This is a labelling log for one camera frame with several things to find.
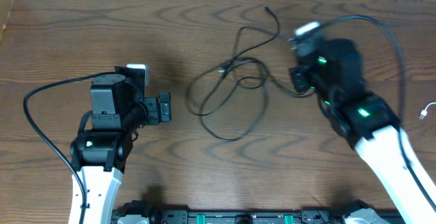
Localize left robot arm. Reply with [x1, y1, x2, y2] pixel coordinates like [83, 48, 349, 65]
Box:
[69, 64, 172, 223]

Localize left camera black cable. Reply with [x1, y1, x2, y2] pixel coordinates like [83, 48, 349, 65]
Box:
[22, 71, 119, 224]

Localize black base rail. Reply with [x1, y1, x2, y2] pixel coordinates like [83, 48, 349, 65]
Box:
[112, 199, 406, 224]

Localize camera black cable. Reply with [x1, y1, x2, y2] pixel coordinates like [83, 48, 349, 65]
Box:
[22, 71, 119, 224]
[316, 14, 436, 214]

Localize right camera black cable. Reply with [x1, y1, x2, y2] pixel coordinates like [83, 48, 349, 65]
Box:
[316, 14, 436, 214]

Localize white USB cable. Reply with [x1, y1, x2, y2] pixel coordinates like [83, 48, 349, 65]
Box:
[418, 101, 436, 121]

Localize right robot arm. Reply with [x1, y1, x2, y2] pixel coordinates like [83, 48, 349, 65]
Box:
[290, 28, 435, 223]

